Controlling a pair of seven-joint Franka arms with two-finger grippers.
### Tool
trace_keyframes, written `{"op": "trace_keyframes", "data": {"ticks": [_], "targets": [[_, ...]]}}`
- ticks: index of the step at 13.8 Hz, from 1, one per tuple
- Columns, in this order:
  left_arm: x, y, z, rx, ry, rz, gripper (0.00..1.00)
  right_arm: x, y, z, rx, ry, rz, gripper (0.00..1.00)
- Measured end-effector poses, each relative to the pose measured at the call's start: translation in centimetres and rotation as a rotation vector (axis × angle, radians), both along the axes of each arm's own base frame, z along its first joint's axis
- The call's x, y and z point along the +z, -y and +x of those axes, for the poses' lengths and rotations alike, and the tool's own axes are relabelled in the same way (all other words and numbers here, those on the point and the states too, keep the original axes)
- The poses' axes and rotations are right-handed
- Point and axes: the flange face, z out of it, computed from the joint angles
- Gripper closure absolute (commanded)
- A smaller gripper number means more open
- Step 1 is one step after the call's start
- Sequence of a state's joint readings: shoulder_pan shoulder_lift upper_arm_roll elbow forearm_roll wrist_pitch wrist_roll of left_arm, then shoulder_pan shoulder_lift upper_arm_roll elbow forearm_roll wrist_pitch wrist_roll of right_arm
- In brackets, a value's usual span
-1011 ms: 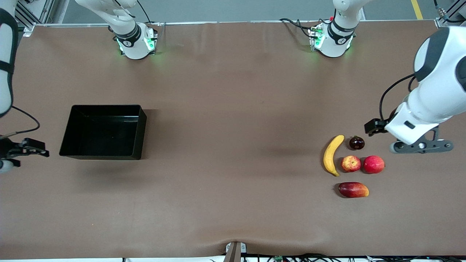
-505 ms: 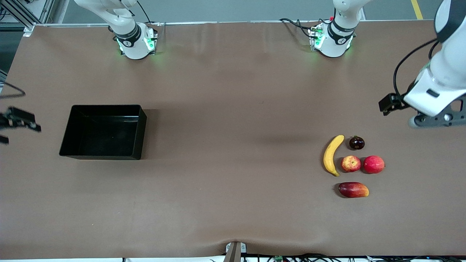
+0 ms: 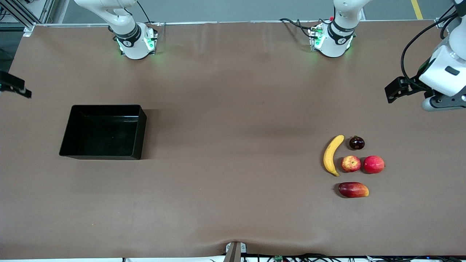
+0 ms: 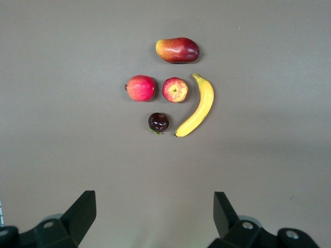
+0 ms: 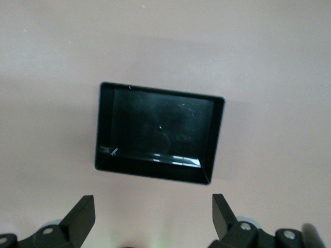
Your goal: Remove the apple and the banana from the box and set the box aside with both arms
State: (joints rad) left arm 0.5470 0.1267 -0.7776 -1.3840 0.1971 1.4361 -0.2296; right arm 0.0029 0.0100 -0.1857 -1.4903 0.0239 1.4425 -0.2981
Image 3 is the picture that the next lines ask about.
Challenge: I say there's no red yellow apple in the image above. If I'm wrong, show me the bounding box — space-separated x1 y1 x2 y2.
341 155 362 173

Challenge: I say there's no yellow banana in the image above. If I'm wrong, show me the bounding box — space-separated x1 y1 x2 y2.
323 135 345 177

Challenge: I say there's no black plastic box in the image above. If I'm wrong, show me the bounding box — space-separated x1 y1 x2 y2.
59 104 147 160

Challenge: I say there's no red yellow mango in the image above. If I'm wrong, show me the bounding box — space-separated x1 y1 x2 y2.
338 182 370 198

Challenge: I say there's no brown table cover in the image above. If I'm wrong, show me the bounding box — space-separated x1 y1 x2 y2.
0 20 466 259

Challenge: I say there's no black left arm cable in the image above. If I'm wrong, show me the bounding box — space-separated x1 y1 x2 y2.
400 11 460 91

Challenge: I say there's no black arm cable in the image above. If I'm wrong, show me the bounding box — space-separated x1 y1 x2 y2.
137 0 161 40
400 11 460 91

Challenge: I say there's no black base cable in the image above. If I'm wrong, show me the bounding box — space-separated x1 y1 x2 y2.
279 17 318 39

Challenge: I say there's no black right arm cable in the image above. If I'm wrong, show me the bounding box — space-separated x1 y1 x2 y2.
137 0 161 40

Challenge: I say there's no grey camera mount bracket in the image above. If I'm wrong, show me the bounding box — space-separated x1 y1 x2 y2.
223 241 247 262

